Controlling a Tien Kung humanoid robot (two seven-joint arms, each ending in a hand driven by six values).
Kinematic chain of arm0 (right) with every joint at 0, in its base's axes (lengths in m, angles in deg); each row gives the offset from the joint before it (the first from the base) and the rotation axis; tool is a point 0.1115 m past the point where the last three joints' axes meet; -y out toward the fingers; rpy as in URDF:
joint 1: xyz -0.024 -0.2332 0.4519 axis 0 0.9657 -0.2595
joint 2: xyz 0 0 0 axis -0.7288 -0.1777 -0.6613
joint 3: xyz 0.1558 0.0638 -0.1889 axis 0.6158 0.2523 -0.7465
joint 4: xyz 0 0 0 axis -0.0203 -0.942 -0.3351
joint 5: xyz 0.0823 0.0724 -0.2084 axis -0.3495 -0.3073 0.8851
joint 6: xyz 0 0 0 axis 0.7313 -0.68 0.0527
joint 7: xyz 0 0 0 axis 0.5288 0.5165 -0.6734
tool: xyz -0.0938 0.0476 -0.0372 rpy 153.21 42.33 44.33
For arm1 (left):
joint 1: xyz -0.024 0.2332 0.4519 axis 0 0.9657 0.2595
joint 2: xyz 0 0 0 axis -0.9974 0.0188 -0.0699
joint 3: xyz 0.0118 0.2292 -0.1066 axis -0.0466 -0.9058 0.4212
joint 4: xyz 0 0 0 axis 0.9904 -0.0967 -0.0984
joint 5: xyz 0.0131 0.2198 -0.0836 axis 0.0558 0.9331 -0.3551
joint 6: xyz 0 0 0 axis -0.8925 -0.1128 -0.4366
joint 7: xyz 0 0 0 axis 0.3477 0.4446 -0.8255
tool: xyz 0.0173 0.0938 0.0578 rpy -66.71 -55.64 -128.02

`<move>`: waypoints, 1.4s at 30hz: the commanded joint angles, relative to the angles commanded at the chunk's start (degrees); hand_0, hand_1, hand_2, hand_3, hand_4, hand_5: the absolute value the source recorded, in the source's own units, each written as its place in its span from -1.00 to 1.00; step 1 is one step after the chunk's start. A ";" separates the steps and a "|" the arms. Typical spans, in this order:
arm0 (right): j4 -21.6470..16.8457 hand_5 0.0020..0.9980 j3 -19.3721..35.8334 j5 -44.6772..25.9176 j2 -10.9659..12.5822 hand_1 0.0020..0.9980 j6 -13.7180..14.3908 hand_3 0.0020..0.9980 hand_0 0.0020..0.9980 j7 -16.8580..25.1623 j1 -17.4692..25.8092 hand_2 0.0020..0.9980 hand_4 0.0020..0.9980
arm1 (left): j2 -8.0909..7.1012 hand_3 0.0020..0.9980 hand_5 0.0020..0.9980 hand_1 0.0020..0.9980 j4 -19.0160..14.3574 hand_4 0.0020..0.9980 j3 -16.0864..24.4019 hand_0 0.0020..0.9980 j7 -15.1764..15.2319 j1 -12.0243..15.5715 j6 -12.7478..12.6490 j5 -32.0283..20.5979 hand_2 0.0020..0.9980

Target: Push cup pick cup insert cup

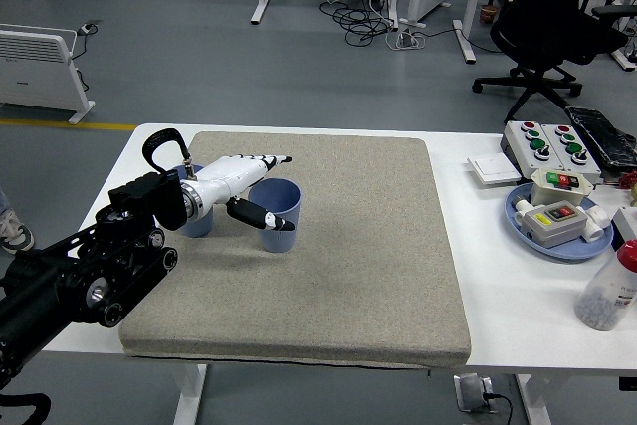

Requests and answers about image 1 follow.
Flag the white table leg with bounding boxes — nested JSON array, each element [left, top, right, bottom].
[[173, 362, 209, 425], [515, 373, 553, 425]]

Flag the white panel heater with handle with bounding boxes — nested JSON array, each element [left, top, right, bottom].
[[0, 23, 97, 126]]

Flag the black office chair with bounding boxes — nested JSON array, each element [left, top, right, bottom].
[[471, 0, 637, 125]]

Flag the clear bottle with red cap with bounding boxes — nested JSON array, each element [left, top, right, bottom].
[[575, 239, 637, 332]]

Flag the white switch box coloured buttons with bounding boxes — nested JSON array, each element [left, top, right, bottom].
[[528, 168, 596, 207]]

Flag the white box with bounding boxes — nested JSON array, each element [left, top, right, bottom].
[[611, 205, 637, 252]]

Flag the grey switch box yellow label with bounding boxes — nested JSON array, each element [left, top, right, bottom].
[[522, 201, 591, 250]]

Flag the red wire bundle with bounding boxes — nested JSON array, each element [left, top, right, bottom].
[[594, 173, 637, 193]]

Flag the grey push-button control box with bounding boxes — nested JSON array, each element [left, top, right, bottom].
[[500, 119, 566, 181], [540, 123, 603, 187]]

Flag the white pipe fitting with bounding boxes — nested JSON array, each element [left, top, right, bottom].
[[581, 205, 612, 243], [514, 197, 536, 227]]

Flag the black floor cable bundle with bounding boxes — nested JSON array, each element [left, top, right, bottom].
[[318, 0, 399, 48]]

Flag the blue ribbed plastic cup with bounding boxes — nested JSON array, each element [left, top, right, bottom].
[[248, 177, 303, 254], [171, 164, 216, 239]]

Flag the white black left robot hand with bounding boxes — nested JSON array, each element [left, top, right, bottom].
[[196, 151, 299, 233]]

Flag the black wrapped keyboard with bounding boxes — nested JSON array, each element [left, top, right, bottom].
[[565, 105, 637, 171]]

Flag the person's shoe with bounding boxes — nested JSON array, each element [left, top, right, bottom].
[[0, 209, 37, 255]]

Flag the grey-brown fabric mat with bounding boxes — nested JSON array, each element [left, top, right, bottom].
[[117, 130, 473, 370]]

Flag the white wall switch plate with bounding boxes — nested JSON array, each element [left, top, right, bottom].
[[466, 153, 523, 190]]

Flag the blue round plate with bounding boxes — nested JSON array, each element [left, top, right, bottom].
[[505, 182, 616, 262]]

